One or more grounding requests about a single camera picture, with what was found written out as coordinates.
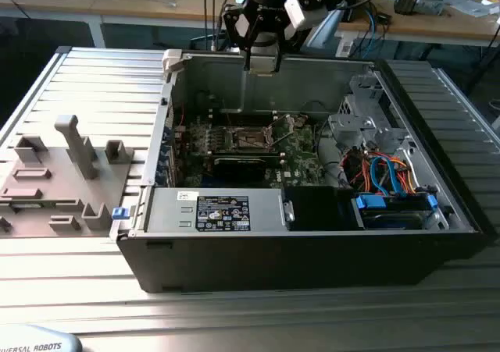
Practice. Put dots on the grey parts rack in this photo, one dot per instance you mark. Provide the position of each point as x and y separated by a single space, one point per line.
58 196

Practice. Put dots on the blue case latch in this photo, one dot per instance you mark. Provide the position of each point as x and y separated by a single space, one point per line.
120 213

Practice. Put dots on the hard disk in blue carrier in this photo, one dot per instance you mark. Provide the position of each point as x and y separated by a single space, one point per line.
371 203

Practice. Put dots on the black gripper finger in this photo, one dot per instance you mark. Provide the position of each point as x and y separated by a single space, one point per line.
247 61
278 63

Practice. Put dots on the grey power supply unit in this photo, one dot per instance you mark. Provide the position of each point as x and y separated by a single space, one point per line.
168 211

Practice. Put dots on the beige case latch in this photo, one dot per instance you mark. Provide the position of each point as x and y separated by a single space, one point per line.
172 60

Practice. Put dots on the metal locking lever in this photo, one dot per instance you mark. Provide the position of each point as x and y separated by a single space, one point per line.
228 114

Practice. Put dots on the silver coin battery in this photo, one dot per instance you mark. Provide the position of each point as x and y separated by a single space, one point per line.
298 122

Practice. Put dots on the silver CPU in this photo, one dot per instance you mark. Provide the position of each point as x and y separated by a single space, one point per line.
262 64

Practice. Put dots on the wooden desk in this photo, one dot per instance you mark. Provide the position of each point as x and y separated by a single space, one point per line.
117 6
429 26

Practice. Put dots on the black PC case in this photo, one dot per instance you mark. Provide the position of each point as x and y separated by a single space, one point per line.
273 262

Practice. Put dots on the black graphics card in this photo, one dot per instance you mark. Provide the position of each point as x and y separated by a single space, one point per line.
238 168

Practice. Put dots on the black plastic shroud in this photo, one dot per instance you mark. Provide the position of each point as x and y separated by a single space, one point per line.
312 207

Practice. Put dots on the copper heatsink cooler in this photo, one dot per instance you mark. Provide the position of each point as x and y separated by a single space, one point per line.
408 2

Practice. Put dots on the pale blue teach pendant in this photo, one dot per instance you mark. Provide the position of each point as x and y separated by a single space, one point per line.
39 340

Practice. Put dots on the green motherboard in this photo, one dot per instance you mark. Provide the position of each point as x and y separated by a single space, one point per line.
302 161

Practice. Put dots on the silver metal drive cage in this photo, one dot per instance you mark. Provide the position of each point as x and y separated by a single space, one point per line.
345 129

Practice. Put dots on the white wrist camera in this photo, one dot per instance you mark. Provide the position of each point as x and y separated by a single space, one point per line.
298 14

